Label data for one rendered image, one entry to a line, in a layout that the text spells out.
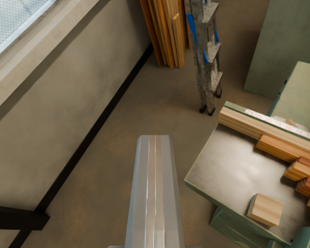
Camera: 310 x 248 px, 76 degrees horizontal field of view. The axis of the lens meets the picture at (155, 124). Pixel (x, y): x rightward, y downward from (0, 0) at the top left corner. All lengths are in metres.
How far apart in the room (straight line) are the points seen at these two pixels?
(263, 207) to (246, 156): 0.12
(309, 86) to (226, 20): 1.71
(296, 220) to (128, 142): 1.27
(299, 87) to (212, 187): 0.46
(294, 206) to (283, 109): 0.32
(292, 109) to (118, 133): 1.25
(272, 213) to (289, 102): 0.40
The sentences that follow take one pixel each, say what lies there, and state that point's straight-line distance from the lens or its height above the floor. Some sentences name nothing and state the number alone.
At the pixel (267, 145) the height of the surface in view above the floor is 0.93.
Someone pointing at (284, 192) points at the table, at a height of 0.90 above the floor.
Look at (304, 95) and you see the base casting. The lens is 0.78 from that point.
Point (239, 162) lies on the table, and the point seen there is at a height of 0.90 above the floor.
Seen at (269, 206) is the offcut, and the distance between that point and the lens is 0.45.
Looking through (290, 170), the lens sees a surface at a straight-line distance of 0.49.
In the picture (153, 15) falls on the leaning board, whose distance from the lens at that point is 1.68.
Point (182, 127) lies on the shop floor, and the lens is 1.55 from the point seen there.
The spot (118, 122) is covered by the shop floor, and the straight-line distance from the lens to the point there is 1.70.
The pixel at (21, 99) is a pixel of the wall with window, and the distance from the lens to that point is 1.24.
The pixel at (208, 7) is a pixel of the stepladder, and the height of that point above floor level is 0.75.
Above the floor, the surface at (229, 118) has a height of 0.94.
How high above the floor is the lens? 1.37
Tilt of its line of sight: 59 degrees down
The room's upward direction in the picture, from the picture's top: 21 degrees counter-clockwise
